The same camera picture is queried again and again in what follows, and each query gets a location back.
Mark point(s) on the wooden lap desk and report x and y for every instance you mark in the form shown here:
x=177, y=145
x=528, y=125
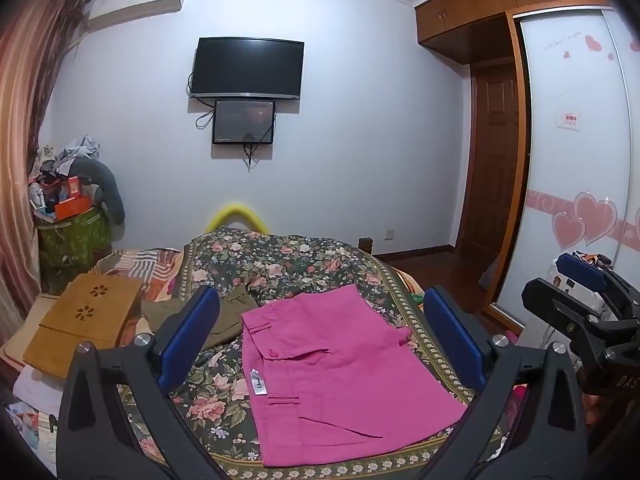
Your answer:
x=85, y=330

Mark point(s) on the small black wall screen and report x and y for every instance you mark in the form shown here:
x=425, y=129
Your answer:
x=242, y=122

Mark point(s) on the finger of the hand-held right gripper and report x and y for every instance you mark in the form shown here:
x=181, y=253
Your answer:
x=555, y=302
x=580, y=268

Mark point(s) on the white object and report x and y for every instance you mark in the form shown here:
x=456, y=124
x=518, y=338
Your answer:
x=554, y=272

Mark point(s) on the yellow foam tube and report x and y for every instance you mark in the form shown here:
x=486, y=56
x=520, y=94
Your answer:
x=235, y=208

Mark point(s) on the black wall television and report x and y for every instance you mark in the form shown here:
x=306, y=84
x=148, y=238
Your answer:
x=247, y=67

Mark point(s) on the pile of clothes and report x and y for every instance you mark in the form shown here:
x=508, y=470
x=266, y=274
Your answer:
x=75, y=152

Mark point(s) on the red and white sticker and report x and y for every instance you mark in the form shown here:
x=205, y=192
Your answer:
x=570, y=120

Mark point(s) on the green patterned bag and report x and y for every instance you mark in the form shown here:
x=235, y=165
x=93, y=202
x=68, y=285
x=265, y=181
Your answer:
x=75, y=240

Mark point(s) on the brown wooden door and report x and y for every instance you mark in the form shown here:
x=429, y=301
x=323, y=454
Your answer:
x=495, y=160

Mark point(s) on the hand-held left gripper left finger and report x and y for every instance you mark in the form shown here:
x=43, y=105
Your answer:
x=192, y=330

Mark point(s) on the wardrobe with heart decals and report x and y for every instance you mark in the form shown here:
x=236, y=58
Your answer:
x=565, y=160

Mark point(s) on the wooden bed frame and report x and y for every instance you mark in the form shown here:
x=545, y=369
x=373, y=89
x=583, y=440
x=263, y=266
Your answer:
x=367, y=245

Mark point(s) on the floral blanket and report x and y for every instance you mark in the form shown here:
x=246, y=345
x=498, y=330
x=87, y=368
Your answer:
x=300, y=260

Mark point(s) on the pink pants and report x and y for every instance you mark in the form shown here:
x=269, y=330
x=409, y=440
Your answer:
x=325, y=360

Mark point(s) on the wooden overhead cabinet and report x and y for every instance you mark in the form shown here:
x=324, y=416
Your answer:
x=450, y=15

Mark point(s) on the olive green pants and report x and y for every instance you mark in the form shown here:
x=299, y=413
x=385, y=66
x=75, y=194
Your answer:
x=235, y=310

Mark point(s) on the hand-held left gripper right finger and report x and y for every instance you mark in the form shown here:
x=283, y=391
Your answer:
x=452, y=330

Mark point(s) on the white air conditioner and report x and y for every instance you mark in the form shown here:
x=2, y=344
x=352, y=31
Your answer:
x=135, y=5

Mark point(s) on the orange box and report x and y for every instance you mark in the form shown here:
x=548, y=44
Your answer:
x=72, y=207

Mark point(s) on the striped patchwork blanket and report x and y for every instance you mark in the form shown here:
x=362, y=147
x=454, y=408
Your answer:
x=145, y=260

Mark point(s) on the small red box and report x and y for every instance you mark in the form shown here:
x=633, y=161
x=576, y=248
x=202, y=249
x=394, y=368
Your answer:
x=74, y=186

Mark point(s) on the pink striped curtain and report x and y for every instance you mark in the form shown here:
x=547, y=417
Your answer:
x=25, y=110

